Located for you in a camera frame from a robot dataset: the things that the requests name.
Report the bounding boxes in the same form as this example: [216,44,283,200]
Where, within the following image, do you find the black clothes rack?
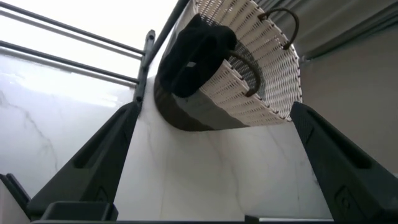
[0,0,191,103]

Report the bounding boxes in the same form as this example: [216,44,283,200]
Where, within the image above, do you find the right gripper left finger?
[26,101,142,222]

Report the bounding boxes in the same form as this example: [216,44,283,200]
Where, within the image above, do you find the black garment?
[157,12,238,99]

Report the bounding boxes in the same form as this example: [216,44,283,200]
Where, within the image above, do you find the white laundry basket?
[154,0,303,132]

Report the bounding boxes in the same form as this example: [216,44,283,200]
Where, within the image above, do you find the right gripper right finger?
[289,101,398,223]

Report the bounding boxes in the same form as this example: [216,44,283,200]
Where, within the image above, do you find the beige curtain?
[254,0,398,60]

